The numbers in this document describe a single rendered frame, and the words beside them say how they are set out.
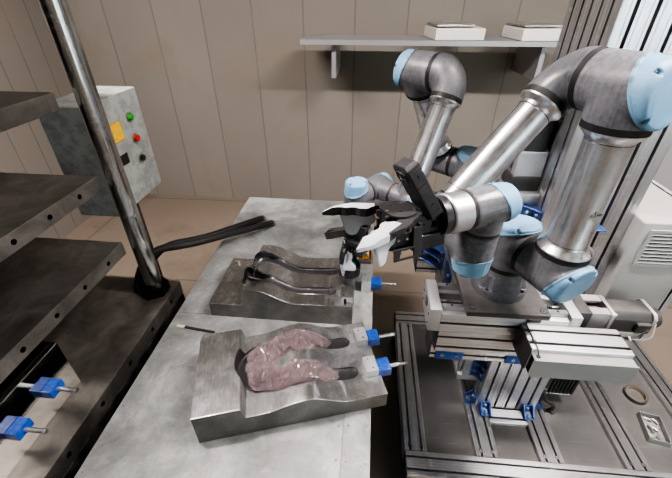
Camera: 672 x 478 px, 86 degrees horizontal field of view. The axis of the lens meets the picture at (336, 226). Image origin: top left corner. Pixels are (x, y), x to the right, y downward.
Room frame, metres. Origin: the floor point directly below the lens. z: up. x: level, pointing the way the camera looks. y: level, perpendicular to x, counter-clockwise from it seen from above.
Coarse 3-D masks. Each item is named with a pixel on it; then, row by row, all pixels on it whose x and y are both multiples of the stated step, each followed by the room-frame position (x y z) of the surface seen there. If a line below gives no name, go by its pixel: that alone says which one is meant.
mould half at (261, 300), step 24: (240, 264) 1.13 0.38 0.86; (264, 264) 1.04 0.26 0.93; (312, 264) 1.10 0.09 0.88; (336, 264) 1.09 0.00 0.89; (240, 288) 0.99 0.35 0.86; (264, 288) 0.92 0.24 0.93; (336, 288) 0.96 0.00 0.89; (216, 312) 0.91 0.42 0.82; (240, 312) 0.91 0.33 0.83; (264, 312) 0.90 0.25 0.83; (288, 312) 0.89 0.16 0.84; (312, 312) 0.88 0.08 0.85; (336, 312) 0.87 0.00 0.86
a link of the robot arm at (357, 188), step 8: (352, 184) 1.01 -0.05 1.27; (360, 184) 1.01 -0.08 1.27; (368, 184) 1.06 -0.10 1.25; (344, 192) 1.03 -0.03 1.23; (352, 192) 1.01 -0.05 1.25; (360, 192) 1.00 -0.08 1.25; (368, 192) 1.03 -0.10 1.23; (344, 200) 1.03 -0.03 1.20; (352, 200) 1.00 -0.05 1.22; (360, 200) 1.00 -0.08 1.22; (368, 200) 1.03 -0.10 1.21
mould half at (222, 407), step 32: (224, 352) 0.67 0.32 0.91; (288, 352) 0.69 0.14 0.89; (320, 352) 0.70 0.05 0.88; (352, 352) 0.71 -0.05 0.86; (224, 384) 0.57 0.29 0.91; (320, 384) 0.59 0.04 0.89; (352, 384) 0.61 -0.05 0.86; (192, 416) 0.49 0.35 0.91; (224, 416) 0.50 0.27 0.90; (256, 416) 0.51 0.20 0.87; (288, 416) 0.53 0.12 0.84; (320, 416) 0.54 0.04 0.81
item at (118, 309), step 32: (96, 288) 1.07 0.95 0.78; (128, 288) 1.07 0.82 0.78; (64, 320) 0.91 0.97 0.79; (96, 320) 0.91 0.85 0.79; (128, 320) 0.91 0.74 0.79; (160, 320) 0.94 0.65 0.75; (64, 352) 0.77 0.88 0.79; (96, 352) 0.77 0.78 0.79; (128, 352) 0.77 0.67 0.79; (96, 384) 0.66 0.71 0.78; (64, 416) 0.56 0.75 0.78; (96, 416) 0.58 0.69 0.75; (32, 448) 0.47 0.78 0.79; (64, 448) 0.48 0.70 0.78
